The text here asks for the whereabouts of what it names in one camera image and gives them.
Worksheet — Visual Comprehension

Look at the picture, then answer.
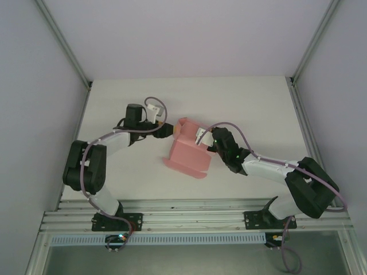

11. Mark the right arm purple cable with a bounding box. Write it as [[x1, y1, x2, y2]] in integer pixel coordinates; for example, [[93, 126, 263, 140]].
[[197, 122, 349, 273]]

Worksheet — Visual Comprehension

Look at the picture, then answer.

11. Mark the aluminium mounting rail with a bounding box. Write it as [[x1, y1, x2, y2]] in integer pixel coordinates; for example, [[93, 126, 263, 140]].
[[40, 197, 353, 233]]

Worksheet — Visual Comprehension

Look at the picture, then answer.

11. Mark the pink paper box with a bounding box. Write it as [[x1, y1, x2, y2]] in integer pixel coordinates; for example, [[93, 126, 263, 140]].
[[162, 117, 217, 180]]

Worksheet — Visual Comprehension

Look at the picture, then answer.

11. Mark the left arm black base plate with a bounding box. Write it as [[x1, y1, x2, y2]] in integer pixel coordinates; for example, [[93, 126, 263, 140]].
[[91, 212, 143, 232]]

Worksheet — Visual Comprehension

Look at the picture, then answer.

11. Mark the aluminium frame post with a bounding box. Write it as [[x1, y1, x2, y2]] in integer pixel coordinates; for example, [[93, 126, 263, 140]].
[[36, 0, 93, 90], [288, 0, 342, 85]]

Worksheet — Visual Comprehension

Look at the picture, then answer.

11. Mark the light blue slotted cable duct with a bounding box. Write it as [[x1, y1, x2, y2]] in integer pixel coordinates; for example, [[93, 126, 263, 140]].
[[51, 232, 266, 246]]

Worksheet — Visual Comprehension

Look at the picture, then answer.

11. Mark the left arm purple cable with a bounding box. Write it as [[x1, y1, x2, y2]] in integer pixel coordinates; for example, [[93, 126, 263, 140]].
[[80, 96, 169, 238]]

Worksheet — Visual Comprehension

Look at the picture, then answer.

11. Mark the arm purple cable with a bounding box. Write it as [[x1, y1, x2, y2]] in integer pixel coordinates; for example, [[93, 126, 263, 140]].
[[80, 96, 169, 238], [197, 122, 349, 273]]

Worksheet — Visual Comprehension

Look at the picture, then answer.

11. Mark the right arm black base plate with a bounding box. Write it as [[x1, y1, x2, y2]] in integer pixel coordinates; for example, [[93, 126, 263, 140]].
[[243, 211, 296, 230]]

